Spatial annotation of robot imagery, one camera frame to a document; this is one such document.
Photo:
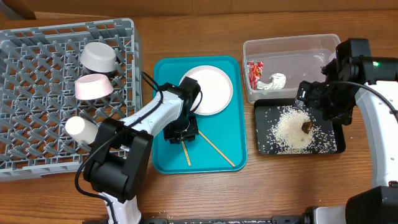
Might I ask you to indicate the grey metal bowl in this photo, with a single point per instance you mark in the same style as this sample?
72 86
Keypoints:
98 57

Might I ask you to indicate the brown food scrap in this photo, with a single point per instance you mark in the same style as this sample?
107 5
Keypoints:
307 127

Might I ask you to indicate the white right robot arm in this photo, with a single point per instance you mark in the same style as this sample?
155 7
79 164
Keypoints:
370 83

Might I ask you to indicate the grey plastic dishwasher rack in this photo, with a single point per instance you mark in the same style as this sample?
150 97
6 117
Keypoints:
39 66

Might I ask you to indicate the white small cup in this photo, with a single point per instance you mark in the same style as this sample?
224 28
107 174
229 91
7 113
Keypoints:
81 130

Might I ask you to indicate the red snack wrapper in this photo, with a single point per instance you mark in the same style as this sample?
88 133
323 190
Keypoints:
255 69

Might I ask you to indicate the large white round plate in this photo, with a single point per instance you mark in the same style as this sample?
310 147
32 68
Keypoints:
216 86

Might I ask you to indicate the white tissue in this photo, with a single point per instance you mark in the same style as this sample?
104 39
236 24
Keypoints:
278 81

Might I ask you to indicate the black rectangular tray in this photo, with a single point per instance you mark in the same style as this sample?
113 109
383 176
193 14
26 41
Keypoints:
340 140

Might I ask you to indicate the pile of white rice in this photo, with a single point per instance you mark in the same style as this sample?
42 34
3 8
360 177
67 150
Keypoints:
290 132

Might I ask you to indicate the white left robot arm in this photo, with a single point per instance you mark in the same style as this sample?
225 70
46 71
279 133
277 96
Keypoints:
118 160

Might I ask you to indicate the wooden chopstick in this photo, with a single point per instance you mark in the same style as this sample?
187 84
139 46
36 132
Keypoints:
216 148
186 153

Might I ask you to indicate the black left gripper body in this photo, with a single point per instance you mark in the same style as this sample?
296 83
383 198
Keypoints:
180 135

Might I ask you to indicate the clear plastic waste bin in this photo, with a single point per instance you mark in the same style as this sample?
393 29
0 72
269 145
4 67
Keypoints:
299 58

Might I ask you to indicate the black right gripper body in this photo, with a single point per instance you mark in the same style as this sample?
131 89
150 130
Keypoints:
334 101

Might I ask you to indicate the teal plastic serving tray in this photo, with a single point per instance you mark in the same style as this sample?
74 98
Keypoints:
226 129

